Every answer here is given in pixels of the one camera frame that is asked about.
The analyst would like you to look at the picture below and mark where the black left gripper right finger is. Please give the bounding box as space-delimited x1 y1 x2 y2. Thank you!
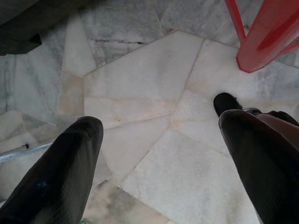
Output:
218 109 299 224

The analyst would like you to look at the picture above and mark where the black robot foot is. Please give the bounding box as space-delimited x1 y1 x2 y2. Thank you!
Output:
213 92 243 119
268 110 299 128

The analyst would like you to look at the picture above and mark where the red plastic stool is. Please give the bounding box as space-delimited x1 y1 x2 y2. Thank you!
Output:
223 0 299 74

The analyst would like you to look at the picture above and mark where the silver metal clothes rack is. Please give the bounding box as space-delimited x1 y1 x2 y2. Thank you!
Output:
0 143 53 164

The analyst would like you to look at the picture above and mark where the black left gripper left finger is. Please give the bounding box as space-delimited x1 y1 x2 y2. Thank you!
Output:
0 116 104 224

